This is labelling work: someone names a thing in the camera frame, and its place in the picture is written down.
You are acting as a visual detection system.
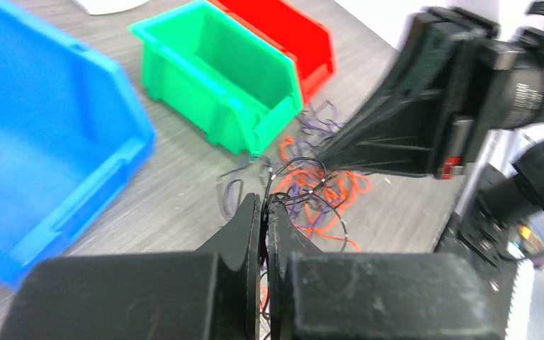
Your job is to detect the black cable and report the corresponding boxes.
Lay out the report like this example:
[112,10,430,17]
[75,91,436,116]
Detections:
[215,157,351,340]

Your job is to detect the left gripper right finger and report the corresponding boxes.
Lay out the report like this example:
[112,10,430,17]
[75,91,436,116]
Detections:
[268,203,504,339]

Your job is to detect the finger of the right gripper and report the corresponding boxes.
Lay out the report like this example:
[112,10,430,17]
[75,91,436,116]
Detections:
[316,11,488,179]

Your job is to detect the blue plastic bin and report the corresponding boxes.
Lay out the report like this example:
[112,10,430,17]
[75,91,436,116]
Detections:
[0,1,154,290]

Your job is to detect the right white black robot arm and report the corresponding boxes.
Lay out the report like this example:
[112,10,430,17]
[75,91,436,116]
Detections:
[315,1,544,266]

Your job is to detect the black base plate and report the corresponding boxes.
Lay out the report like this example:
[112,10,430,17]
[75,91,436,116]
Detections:
[433,165,517,293]

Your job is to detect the red plastic bin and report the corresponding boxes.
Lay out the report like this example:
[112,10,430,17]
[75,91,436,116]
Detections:
[212,0,336,104]

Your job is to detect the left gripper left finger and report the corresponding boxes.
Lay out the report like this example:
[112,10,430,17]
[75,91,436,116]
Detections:
[0,193,261,339]

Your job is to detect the white metronome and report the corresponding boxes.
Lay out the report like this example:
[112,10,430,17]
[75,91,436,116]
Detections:
[72,0,149,16]

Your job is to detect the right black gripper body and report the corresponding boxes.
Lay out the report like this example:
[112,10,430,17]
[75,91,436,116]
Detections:
[421,6,539,179]

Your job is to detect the green plastic bin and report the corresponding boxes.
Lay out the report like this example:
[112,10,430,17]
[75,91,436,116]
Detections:
[130,1,303,157]

